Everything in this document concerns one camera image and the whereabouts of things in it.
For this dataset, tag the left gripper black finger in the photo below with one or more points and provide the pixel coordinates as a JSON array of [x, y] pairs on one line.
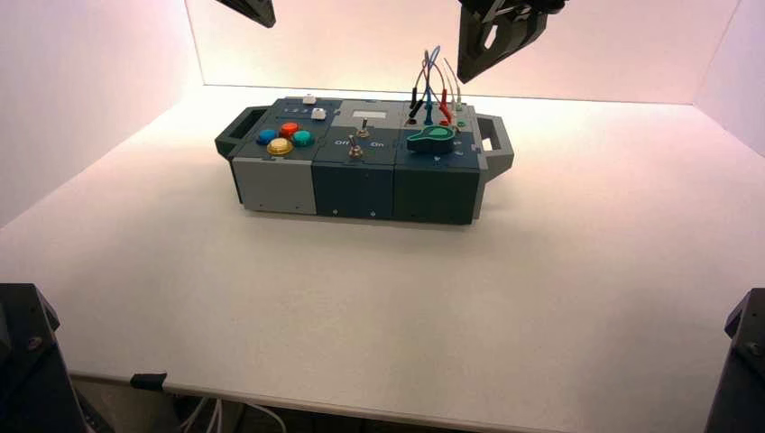
[[254, 9]]

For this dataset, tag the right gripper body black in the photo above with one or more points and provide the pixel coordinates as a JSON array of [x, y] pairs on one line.
[[526, 5]]

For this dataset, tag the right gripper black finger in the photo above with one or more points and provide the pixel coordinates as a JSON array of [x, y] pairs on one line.
[[514, 33], [466, 60]]

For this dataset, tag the green rotary knob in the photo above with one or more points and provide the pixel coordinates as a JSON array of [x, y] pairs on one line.
[[436, 139]]

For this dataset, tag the small white square button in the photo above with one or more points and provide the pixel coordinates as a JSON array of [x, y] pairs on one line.
[[318, 113], [309, 98]]

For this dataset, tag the red round push button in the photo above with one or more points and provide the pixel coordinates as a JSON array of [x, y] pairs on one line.
[[290, 128]]

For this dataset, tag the blue round push button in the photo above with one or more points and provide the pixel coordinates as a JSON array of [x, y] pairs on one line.
[[266, 137]]

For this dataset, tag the teal round push button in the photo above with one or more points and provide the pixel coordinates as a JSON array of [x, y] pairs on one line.
[[303, 138]]

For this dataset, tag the yellow round push button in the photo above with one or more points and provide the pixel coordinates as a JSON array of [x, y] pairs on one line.
[[280, 146]]

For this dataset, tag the dark teal grey control box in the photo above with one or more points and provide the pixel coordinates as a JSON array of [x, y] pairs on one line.
[[358, 185]]

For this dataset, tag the black table edge clamp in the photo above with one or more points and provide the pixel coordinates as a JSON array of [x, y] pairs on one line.
[[148, 381]]

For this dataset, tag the metal toggle switch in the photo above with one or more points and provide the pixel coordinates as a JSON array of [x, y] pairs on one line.
[[355, 149], [363, 127]]

